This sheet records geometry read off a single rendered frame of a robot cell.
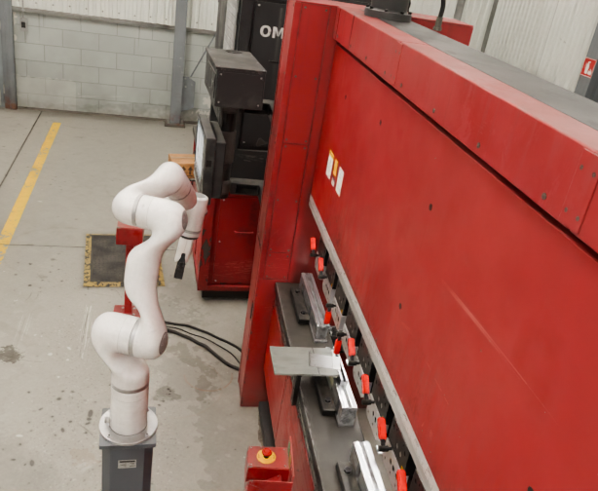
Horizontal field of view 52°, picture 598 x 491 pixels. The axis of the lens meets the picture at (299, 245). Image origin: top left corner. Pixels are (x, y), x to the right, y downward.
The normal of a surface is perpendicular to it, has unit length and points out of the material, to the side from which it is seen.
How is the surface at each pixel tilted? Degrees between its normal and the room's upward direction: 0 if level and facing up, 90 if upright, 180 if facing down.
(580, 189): 90
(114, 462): 90
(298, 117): 90
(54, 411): 0
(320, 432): 0
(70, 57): 90
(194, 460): 0
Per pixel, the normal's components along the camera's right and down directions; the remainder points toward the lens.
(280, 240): 0.14, 0.45
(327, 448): 0.14, -0.89
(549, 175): -0.98, -0.07
